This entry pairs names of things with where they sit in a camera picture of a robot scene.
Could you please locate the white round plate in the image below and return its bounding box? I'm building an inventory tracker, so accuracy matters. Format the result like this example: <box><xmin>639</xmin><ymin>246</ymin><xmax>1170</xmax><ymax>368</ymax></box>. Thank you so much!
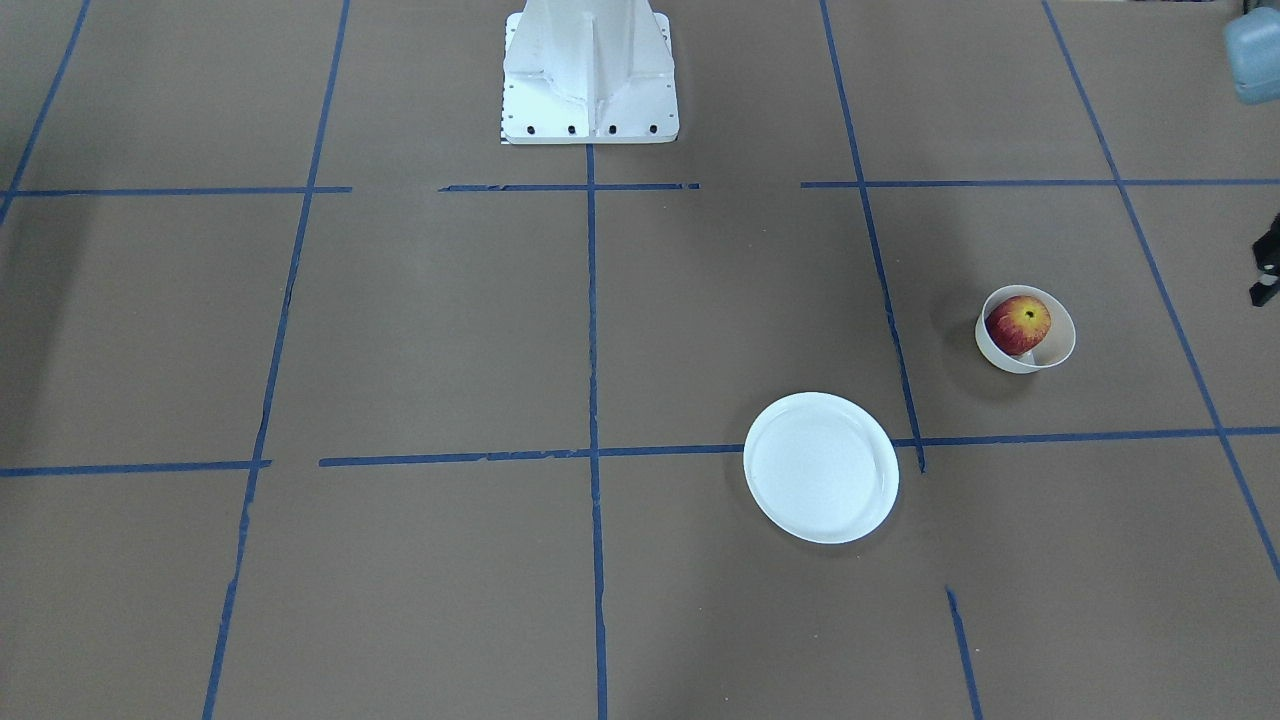
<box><xmin>742</xmin><ymin>392</ymin><xmax>900</xmax><ymax>544</ymax></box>

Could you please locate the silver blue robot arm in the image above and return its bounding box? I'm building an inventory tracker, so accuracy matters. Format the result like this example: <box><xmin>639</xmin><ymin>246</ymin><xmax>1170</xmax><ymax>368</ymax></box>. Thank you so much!
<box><xmin>1222</xmin><ymin>1</ymin><xmax>1279</xmax><ymax>106</ymax></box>

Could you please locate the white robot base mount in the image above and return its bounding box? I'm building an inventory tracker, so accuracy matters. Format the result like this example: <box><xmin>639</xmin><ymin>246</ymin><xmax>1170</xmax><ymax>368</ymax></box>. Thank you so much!
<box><xmin>500</xmin><ymin>1</ymin><xmax>681</xmax><ymax>145</ymax></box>

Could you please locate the white bowl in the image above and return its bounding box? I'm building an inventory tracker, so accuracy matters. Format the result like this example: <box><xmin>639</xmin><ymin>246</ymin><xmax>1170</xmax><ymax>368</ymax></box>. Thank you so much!
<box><xmin>974</xmin><ymin>284</ymin><xmax>1076</xmax><ymax>374</ymax></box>

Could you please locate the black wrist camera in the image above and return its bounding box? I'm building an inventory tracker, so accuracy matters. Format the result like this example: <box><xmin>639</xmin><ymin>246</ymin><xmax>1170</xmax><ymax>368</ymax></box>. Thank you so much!
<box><xmin>1249</xmin><ymin>214</ymin><xmax>1280</xmax><ymax>307</ymax></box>

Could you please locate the red yellow apple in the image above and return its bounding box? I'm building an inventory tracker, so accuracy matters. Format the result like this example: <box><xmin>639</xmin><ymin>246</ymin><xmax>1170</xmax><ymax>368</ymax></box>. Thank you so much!
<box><xmin>984</xmin><ymin>293</ymin><xmax>1053</xmax><ymax>357</ymax></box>

